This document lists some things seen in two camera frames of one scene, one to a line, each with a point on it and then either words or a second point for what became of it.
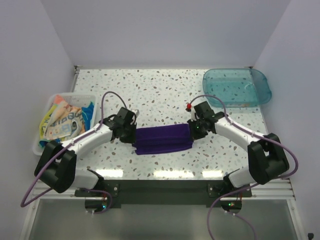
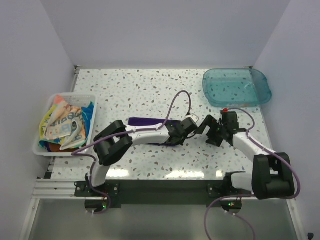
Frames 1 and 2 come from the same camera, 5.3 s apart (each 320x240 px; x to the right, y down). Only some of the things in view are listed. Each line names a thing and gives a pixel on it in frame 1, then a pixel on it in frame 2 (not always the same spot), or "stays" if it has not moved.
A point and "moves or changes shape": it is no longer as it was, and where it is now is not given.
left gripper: [131, 139] -> [182, 141]
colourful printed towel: [62, 121] stays
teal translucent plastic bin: [237, 87] stays
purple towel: [163, 138] moves or changes shape
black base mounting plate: [164, 192] stays
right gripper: [195, 135] -> [208, 121]
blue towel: [87, 114] stays
